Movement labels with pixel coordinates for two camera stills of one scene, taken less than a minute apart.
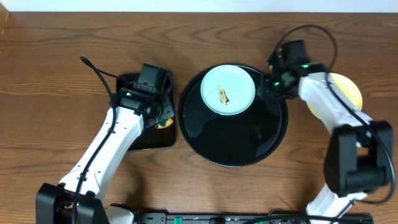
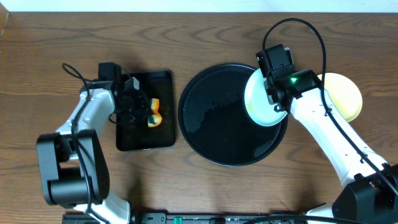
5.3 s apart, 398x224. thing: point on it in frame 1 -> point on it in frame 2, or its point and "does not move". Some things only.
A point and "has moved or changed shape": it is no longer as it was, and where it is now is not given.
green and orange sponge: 164,124 has moved or changed shape
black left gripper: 166,109 -> 137,104
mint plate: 227,89 -> 257,102
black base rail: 252,219 does not move
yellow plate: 347,89 does not move
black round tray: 238,140 does not move
